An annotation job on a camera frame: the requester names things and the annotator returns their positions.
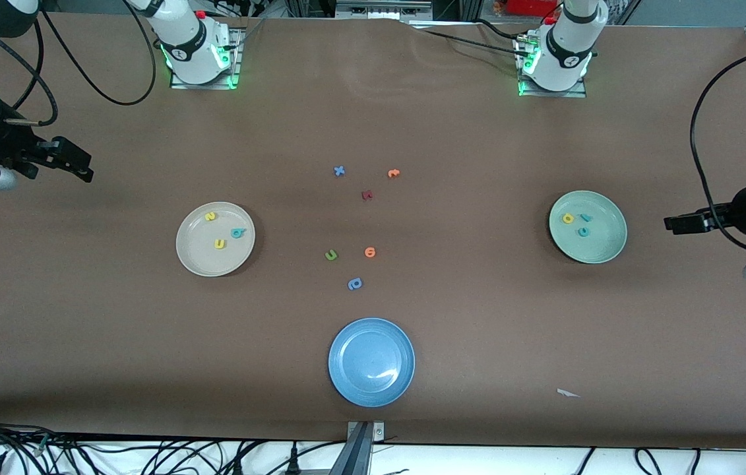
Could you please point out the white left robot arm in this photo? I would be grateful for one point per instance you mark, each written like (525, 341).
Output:
(564, 53)

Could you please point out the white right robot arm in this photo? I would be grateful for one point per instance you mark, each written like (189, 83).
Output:
(188, 46)

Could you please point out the green plate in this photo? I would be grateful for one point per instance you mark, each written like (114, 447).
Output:
(600, 247)

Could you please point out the beige brown plate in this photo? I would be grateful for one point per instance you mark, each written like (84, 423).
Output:
(201, 257)

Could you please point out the brown paper table cover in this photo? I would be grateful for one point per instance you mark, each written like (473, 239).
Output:
(148, 330)

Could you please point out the white paper scrap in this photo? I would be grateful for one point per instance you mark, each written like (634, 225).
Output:
(567, 394)

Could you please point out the red box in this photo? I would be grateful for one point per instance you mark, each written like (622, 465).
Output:
(531, 6)

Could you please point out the blue letter a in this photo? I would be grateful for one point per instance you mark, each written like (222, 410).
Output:
(351, 286)

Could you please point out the blue plate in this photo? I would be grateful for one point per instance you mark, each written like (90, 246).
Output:
(372, 363)

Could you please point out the grey metal rack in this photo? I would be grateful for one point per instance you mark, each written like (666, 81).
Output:
(379, 10)

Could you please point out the metal table edge bracket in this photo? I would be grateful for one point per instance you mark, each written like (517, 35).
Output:
(363, 448)

